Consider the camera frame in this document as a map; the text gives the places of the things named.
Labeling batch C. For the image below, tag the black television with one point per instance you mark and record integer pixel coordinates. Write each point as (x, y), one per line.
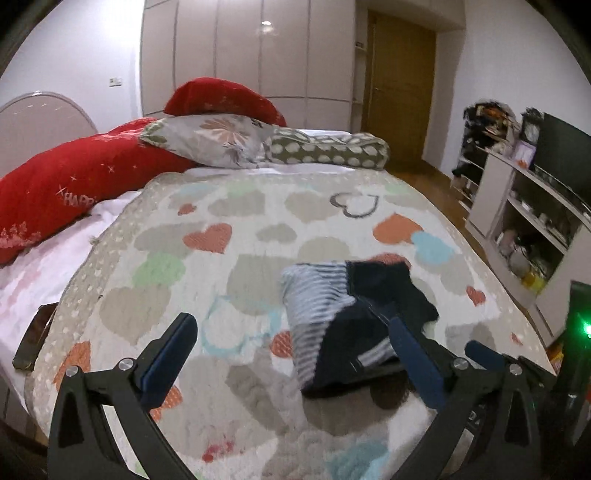
(563, 153)

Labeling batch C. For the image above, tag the red pillow at back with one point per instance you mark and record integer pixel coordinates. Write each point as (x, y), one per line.
(213, 95)

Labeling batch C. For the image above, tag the dark mantel clock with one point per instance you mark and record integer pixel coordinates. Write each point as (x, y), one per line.
(532, 121)

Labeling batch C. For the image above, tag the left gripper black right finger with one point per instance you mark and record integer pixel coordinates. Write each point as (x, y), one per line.
(484, 392)

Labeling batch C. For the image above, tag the dark phone on bed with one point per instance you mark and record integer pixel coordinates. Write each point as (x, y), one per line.
(34, 338)

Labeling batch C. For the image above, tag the purple photo frame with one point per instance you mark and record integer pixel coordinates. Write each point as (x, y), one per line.
(523, 154)

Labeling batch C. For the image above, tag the cluttered shoe rack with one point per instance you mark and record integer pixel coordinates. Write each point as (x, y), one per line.
(489, 125)

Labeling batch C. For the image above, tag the white bed sheet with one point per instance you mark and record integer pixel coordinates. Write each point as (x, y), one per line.
(40, 275)

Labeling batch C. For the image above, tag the white bed headboard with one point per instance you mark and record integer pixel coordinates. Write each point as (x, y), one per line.
(36, 122)

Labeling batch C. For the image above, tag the white wardrobe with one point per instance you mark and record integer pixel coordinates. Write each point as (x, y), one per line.
(299, 54)

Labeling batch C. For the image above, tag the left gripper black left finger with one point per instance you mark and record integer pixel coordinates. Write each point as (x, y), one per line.
(81, 444)

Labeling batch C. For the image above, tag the olive dotted bolster pillow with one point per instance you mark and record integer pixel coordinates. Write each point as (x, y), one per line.
(356, 150)

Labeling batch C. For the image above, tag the floral grey pillow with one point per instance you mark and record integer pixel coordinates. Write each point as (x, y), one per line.
(214, 140)

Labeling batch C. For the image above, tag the yellow box on floor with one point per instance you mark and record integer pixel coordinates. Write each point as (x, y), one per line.
(556, 355)

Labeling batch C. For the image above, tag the dark frog print pants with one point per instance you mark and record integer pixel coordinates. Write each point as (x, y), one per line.
(339, 315)

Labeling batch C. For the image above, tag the wooden door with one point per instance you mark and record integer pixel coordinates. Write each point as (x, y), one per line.
(399, 81)

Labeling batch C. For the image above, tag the heart pattern quilt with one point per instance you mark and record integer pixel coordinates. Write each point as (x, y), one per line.
(216, 248)

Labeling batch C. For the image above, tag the yellow container on shelf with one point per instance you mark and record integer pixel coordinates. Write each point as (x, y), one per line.
(534, 281)

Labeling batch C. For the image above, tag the red pillow near headboard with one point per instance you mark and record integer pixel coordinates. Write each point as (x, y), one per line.
(55, 187)

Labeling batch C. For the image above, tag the white tv cabinet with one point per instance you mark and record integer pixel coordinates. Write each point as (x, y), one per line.
(525, 224)

